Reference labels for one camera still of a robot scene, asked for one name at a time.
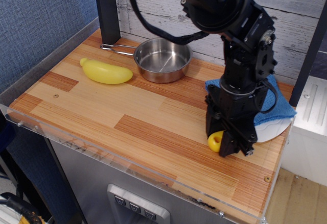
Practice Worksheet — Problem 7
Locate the blue folded cloth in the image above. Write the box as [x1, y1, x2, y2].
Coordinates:
[205, 74, 298, 127]

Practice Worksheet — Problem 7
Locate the black vertical post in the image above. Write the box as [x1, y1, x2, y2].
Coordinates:
[96, 0, 121, 44]
[289, 2, 326, 107]

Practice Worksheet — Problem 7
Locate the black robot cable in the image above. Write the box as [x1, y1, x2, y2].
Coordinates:
[126, 0, 210, 45]

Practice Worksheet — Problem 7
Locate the silver button control panel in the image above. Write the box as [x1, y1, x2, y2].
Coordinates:
[107, 184, 171, 223]

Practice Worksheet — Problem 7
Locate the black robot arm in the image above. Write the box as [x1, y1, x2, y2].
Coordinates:
[182, 0, 277, 157]

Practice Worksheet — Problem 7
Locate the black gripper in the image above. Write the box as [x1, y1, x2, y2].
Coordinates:
[205, 84, 268, 157]

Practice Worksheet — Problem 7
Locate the stainless steel cabinet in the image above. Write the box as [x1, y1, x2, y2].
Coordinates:
[50, 140, 233, 223]

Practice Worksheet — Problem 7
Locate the black left vertical post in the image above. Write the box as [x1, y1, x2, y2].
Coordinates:
[96, 0, 121, 44]

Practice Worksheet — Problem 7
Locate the clear acrylic front guard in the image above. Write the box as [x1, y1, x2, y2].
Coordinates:
[1, 101, 288, 223]

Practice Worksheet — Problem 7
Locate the stainless steel pot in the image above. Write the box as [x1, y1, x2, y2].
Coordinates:
[100, 37, 193, 84]

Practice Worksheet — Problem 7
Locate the white side counter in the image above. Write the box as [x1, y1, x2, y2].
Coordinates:
[281, 76, 326, 186]

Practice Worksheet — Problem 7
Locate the yellow black object bottom left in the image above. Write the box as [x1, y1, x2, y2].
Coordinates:
[1, 196, 46, 224]

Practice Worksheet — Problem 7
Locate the yellow plastic banana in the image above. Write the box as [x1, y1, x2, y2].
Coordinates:
[80, 58, 133, 85]

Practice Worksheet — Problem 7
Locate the black right vertical post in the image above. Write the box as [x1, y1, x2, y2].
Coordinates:
[289, 2, 326, 107]

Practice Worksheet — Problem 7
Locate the yellow handled white toy knife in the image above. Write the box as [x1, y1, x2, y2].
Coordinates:
[207, 118, 293, 153]

